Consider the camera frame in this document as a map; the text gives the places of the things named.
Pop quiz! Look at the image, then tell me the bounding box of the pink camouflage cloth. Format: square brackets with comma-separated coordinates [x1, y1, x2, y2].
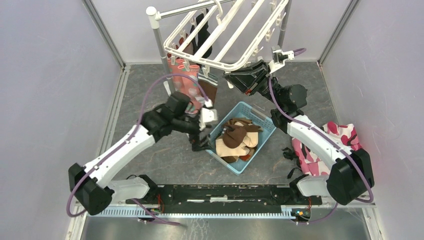
[288, 121, 362, 177]

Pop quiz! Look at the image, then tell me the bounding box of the brown tan striped sock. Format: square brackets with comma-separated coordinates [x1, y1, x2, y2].
[221, 117, 264, 164]
[215, 132, 259, 158]

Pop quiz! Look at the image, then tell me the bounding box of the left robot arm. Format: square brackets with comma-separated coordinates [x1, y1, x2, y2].
[68, 92, 217, 215]

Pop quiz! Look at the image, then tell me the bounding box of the salmon pink sock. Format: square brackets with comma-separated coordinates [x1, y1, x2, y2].
[178, 64, 205, 114]
[167, 57, 184, 92]

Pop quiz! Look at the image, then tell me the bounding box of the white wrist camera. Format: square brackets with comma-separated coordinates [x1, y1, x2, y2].
[199, 99, 218, 131]
[268, 46, 295, 74]

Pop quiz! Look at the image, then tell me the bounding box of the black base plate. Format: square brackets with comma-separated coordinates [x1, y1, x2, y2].
[138, 184, 323, 214]

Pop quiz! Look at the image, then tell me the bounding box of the light blue plastic basket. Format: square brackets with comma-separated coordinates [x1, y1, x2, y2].
[206, 101, 276, 175]

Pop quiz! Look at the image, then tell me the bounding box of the grey sock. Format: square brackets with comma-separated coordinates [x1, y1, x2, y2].
[177, 28, 196, 59]

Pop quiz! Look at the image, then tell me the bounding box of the white sock drying rack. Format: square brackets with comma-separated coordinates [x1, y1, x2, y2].
[146, 0, 292, 97]

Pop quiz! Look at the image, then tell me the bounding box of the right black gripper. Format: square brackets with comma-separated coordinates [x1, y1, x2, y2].
[223, 59, 285, 108]

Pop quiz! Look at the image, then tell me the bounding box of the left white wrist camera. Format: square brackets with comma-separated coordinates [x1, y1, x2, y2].
[199, 99, 218, 131]

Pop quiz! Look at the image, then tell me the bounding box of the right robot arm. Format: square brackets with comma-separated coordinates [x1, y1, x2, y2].
[223, 60, 375, 206]

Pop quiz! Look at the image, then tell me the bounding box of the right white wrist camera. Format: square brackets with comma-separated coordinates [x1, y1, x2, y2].
[268, 46, 295, 74]

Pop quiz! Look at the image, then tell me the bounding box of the black sock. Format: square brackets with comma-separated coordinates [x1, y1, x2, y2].
[190, 13, 211, 54]

